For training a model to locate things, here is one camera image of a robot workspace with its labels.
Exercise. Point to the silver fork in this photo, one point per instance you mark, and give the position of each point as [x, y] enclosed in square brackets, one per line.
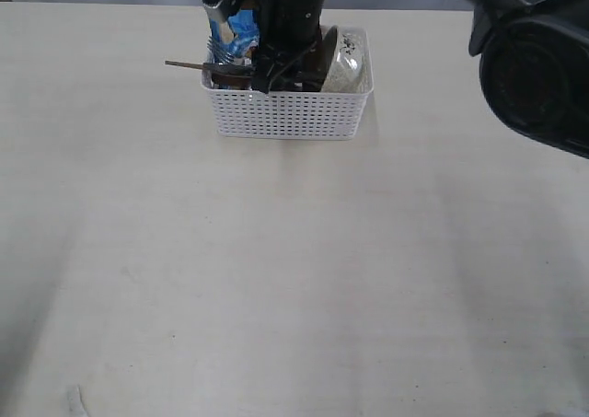
[219, 51]

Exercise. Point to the blue chips bag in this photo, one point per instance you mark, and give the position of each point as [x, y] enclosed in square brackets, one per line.
[240, 34]

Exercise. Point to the white perforated plastic basket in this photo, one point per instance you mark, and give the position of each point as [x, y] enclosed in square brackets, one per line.
[294, 115]

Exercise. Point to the white speckled ceramic bowl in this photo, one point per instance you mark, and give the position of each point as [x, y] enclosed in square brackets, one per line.
[343, 54]

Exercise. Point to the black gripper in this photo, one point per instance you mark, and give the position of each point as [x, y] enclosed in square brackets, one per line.
[287, 34]

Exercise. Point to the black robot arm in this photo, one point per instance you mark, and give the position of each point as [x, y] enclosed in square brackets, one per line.
[533, 62]

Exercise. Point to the brown round plate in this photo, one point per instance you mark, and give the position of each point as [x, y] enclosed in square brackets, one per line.
[312, 68]

